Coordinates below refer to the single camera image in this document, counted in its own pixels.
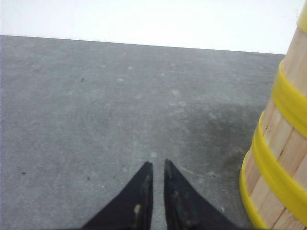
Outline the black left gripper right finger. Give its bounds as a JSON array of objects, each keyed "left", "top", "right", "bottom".
[{"left": 164, "top": 159, "right": 237, "bottom": 230}]

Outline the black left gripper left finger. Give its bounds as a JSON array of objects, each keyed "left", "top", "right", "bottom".
[{"left": 82, "top": 161, "right": 154, "bottom": 230}]

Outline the bamboo steamer basket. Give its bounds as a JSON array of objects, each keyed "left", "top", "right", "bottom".
[
  {"left": 296, "top": 1, "right": 307, "bottom": 34},
  {"left": 240, "top": 108, "right": 307, "bottom": 230},
  {"left": 262, "top": 27, "right": 307, "bottom": 175}
]

